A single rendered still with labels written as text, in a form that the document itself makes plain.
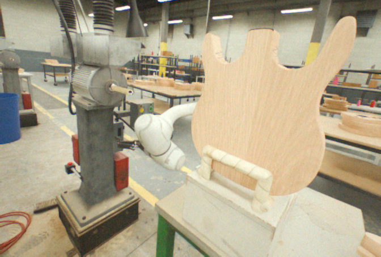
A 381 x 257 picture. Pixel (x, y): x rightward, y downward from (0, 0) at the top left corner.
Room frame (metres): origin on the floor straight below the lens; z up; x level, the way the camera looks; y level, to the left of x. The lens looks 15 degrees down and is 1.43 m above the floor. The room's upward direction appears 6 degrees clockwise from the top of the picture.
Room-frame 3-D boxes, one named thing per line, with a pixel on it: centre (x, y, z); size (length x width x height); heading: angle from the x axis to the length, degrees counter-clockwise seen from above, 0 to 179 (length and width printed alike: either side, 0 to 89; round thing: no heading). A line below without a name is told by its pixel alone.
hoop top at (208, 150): (0.43, -0.13, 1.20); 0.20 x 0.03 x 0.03; 51
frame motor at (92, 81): (1.27, 0.67, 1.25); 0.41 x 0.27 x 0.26; 52
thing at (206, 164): (0.48, -0.06, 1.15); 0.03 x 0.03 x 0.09
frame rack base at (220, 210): (0.47, -0.16, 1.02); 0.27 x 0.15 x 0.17; 52
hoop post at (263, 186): (0.38, -0.19, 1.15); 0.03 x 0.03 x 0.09
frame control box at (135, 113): (1.41, 0.46, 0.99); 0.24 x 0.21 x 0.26; 52
